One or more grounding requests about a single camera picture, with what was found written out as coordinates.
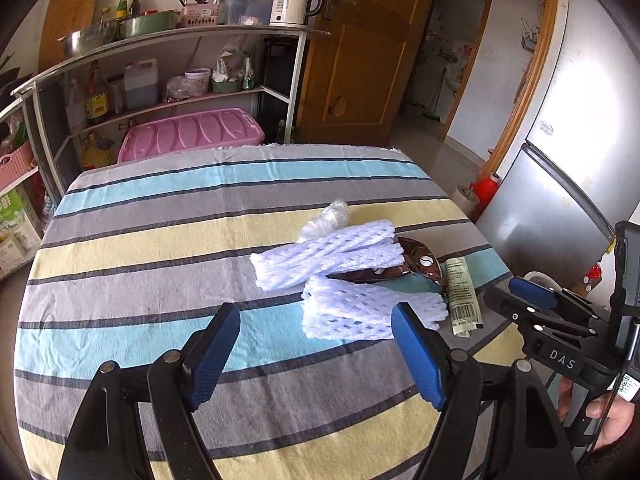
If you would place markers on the white electric kettle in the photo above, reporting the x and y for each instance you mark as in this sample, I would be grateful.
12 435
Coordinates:
294 12

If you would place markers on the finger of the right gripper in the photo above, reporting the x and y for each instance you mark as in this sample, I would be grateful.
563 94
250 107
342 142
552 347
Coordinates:
529 299
498 300

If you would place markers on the pink utensil basket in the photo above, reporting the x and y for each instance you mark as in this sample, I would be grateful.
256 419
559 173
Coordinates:
200 14

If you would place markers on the white oil jug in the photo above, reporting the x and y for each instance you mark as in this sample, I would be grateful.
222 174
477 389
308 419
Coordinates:
141 84

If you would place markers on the silver refrigerator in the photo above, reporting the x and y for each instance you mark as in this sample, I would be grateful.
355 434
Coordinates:
576 172

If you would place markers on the metal kitchen shelf rack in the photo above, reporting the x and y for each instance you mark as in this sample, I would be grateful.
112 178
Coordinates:
199 68

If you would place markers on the yellow label sauce bottle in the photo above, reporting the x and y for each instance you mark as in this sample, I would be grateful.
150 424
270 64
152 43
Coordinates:
96 96

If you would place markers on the green white barcode wrapper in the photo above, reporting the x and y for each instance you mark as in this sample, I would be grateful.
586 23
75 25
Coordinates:
464 310

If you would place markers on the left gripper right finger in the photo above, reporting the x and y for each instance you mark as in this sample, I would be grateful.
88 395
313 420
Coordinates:
452 382

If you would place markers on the wooden cutting board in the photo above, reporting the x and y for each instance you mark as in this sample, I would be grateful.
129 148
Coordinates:
62 18

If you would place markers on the clear crumpled plastic bag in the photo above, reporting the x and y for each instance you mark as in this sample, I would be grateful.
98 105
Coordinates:
333 217

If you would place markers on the red jug on floor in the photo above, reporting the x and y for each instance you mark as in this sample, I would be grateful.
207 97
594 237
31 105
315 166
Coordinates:
485 189

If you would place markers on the pink plastic lid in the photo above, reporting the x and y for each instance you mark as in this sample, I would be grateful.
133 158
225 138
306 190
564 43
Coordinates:
224 128

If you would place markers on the white foam net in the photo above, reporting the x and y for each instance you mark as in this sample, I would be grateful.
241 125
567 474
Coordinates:
340 310
370 245

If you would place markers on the green enamel basin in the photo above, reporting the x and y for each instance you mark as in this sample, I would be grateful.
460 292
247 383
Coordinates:
148 24

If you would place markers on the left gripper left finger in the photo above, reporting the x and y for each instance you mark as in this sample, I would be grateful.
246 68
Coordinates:
180 381

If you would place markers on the brown coffee sachet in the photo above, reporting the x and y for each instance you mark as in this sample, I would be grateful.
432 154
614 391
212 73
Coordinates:
371 276
419 260

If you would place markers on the pink side basket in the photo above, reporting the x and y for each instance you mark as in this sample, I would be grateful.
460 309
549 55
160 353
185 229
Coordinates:
17 167

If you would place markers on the striped tablecloth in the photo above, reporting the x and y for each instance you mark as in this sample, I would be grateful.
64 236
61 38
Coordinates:
139 256

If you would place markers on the white round trash bin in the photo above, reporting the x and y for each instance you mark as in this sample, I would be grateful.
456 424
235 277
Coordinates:
543 280

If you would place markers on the steel mixing bowl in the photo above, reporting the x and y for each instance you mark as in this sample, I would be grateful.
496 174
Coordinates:
87 39

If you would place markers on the clear storage box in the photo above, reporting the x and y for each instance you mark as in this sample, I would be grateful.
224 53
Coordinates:
244 12

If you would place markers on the brown wooden door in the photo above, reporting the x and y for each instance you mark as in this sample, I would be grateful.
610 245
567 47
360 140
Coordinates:
357 70

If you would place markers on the right hand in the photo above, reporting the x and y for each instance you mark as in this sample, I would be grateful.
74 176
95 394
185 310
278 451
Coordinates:
616 416

